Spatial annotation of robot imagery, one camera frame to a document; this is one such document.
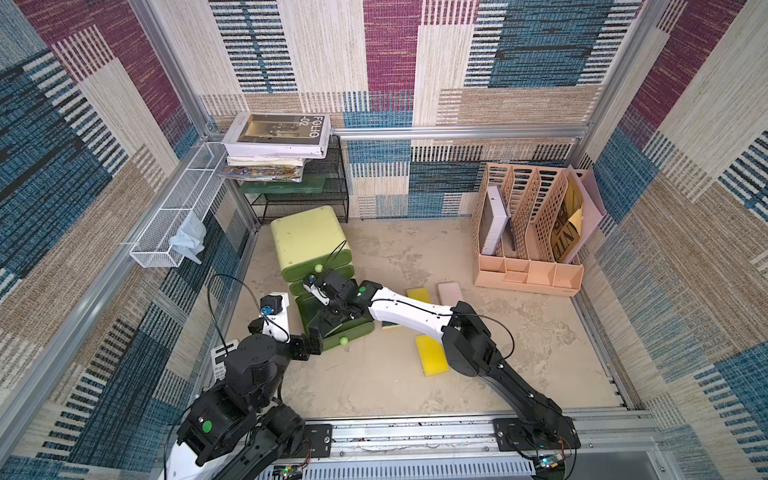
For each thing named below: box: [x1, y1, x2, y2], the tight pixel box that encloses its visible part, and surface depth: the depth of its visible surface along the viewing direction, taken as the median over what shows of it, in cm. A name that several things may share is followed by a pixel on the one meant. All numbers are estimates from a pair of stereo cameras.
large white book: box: [222, 112, 331, 158], surface depth 85 cm
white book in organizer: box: [482, 185, 512, 255], surface depth 99 cm
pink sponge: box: [437, 282, 462, 306], surface depth 101 cm
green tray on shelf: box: [240, 176, 327, 193], surface depth 96 cm
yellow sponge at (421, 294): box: [406, 287, 431, 303], surface depth 101 cm
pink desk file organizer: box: [472, 163, 584, 297], surface depth 101 cm
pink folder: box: [560, 164, 607, 264], surface depth 87 cm
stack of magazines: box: [218, 156, 305, 183], surface depth 83 cm
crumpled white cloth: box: [168, 210, 207, 265], surface depth 69 cm
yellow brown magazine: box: [552, 176, 583, 262], surface depth 96 cm
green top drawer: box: [282, 249, 353, 282], surface depth 84 cm
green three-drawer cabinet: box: [270, 206, 355, 325], surface depth 89 cm
